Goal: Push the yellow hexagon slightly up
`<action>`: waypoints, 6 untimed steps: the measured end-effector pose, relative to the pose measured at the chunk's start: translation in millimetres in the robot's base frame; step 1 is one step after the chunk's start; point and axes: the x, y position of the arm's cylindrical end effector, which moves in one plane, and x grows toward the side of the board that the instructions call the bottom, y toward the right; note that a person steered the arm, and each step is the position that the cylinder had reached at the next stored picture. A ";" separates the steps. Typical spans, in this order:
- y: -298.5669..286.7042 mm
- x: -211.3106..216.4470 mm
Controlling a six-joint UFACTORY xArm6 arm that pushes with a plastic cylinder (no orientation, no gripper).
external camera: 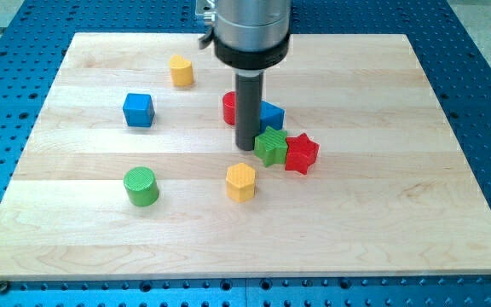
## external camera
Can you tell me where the yellow hexagon block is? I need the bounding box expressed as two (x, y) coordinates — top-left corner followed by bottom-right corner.
(226, 163), (256, 203)

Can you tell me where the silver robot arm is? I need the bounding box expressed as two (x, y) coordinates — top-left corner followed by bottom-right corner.
(199, 0), (292, 151)

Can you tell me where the light wooden board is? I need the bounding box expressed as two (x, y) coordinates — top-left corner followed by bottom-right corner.
(0, 33), (491, 281)

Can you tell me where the red star block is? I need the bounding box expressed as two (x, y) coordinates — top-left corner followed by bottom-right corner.
(285, 133), (320, 175)

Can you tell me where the blue triangular block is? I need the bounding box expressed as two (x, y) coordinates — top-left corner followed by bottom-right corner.
(260, 101), (285, 133)

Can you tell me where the red cylinder block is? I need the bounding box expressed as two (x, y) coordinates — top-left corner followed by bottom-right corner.
(222, 91), (236, 125)

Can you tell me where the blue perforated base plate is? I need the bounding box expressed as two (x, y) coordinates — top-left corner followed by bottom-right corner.
(0, 1), (491, 306)

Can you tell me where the blue cube block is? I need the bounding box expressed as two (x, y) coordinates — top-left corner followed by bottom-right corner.
(123, 93), (155, 127)

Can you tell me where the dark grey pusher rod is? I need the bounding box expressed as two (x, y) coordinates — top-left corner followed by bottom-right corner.
(235, 70), (263, 151)

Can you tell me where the yellow heart block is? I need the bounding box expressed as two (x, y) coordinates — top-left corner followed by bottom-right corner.
(169, 55), (194, 87)

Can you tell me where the green cylinder block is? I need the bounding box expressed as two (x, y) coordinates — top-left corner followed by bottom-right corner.
(123, 166), (159, 207)

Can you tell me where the green star block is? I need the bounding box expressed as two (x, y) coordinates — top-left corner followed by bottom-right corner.
(254, 126), (288, 167)

